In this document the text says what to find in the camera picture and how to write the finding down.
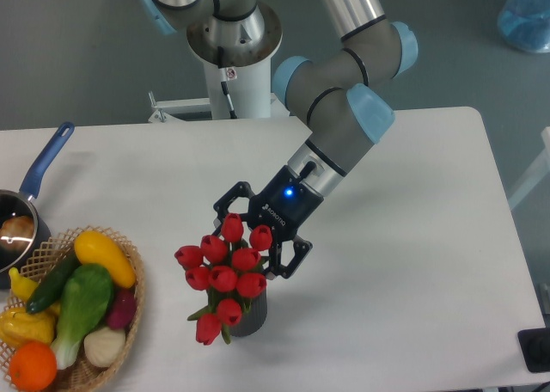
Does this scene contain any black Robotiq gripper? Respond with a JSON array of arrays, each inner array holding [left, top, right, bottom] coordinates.
[[213, 164, 324, 280]]

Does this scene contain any red tulip bouquet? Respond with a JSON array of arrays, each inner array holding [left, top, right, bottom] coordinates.
[[174, 213, 272, 346]]

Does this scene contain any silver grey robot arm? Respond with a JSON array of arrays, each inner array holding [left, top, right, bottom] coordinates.
[[141, 0, 418, 279]]

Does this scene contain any dark grey ribbed vase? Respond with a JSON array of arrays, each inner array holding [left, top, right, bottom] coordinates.
[[209, 290, 267, 343]]

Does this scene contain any purple red radish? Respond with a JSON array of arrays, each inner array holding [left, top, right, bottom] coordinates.
[[105, 289, 137, 329]]

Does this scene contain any yellow squash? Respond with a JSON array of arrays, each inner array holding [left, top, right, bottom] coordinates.
[[74, 230, 137, 289]]

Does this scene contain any green bok choy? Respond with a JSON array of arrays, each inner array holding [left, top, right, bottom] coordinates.
[[51, 264, 113, 371]]

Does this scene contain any white garlic bulb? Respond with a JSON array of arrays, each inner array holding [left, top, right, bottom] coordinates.
[[83, 327, 125, 368]]

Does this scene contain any woven wicker basket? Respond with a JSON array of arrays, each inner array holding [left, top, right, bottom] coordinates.
[[1, 226, 145, 391]]

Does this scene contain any green cucumber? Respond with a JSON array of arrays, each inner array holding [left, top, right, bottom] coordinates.
[[26, 253, 81, 314]]

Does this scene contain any browned food in saucepan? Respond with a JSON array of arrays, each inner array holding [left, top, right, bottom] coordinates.
[[1, 216, 34, 253]]

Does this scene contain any small yellow gourd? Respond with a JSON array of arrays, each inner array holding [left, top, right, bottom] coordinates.
[[9, 267, 39, 302]]

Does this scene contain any yellow ribbed pumpkin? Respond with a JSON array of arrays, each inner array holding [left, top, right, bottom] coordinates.
[[1, 307, 56, 349]]

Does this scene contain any orange fruit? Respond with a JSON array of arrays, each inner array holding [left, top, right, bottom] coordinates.
[[9, 341, 58, 391]]

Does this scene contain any black device at table edge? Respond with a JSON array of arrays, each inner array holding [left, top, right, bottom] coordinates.
[[517, 328, 550, 373]]

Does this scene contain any blue plastic bag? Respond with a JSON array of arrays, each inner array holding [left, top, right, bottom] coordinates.
[[497, 0, 549, 53]]

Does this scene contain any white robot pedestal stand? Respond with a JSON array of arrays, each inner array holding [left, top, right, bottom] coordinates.
[[149, 57, 290, 123]]

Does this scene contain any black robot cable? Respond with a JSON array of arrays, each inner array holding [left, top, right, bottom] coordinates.
[[214, 46, 239, 119]]

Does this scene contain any blue handled saucepan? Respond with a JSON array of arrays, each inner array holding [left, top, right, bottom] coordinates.
[[1, 122, 75, 290]]

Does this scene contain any white frame at right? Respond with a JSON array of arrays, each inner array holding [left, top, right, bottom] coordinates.
[[507, 126, 549, 211]]

